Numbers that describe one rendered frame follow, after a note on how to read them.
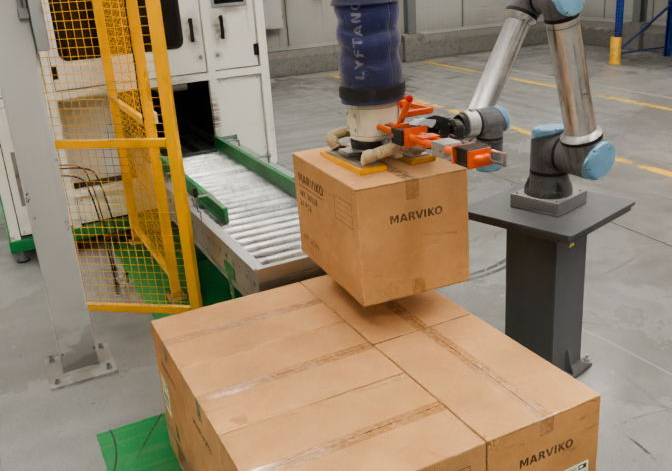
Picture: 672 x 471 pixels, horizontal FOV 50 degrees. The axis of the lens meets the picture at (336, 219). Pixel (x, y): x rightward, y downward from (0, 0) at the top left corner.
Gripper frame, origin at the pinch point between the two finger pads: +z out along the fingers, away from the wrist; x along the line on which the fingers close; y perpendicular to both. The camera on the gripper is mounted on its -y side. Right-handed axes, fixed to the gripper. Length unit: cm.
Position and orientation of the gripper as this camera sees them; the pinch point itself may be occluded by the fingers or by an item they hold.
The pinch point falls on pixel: (413, 135)
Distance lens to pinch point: 231.6
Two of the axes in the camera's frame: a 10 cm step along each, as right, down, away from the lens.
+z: -8.9, 2.0, -4.1
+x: -0.6, -9.4, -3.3
